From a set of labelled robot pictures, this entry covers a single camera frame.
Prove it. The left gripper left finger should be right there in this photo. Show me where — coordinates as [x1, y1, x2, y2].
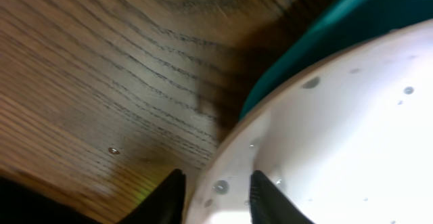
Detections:
[118, 169, 186, 224]

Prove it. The teal plastic tray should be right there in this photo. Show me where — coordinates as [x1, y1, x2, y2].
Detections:
[240, 0, 432, 118]

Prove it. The white plate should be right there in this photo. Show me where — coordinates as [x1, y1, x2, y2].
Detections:
[185, 20, 432, 223]

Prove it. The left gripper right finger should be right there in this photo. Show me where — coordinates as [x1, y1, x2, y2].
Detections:
[249, 171, 313, 224]

